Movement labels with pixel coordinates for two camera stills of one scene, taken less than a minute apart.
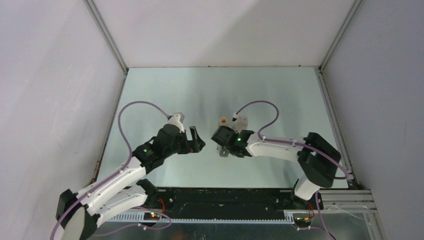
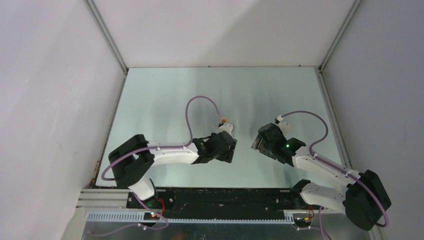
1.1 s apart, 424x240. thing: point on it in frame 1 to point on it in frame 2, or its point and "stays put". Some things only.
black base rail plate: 186,199 stays put
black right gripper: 230,129 to 261,147
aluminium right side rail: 351,183 stays put
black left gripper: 194,145 to 228,155
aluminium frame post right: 355,6 stays put
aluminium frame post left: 97,18 stays put
